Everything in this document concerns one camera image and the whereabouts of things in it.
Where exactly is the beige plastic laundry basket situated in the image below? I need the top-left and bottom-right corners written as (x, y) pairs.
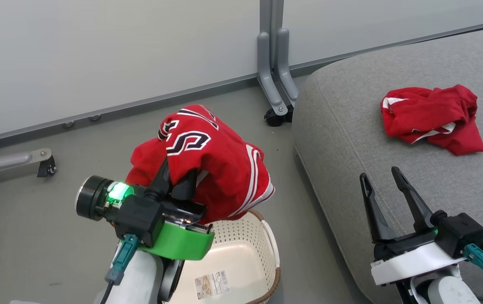
top-left (163, 209), bottom-right (281, 304)

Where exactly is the grey double partition foot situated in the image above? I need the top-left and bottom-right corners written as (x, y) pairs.
top-left (257, 27), bottom-right (300, 117)

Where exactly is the grey partition post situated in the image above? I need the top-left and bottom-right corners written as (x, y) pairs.
top-left (259, 0), bottom-right (285, 36)

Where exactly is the red basketball jersey with lettering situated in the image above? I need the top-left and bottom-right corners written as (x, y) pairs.
top-left (125, 104), bottom-right (275, 224)

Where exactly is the plain red garment white trim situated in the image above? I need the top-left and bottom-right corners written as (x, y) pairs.
top-left (380, 84), bottom-right (483, 156)

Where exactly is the left teal cable connector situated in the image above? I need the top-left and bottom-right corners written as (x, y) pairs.
top-left (105, 234), bottom-right (140, 285)

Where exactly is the grey fabric sofa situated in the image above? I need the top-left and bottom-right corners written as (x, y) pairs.
top-left (291, 25), bottom-right (483, 304)

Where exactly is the basket label sticker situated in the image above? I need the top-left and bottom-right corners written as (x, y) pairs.
top-left (194, 270), bottom-right (230, 300)

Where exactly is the black caster under double foot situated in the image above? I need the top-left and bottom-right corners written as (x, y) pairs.
top-left (264, 105), bottom-right (295, 128)

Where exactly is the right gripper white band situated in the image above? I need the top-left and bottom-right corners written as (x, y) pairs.
top-left (359, 166), bottom-right (468, 286)

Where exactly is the left thin black cable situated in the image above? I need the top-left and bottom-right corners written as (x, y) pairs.
top-left (99, 281), bottom-right (115, 304)

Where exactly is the grey single partition foot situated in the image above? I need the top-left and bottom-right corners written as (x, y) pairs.
top-left (0, 148), bottom-right (52, 178)

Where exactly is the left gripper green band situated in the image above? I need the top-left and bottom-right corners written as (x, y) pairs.
top-left (139, 157), bottom-right (216, 261)

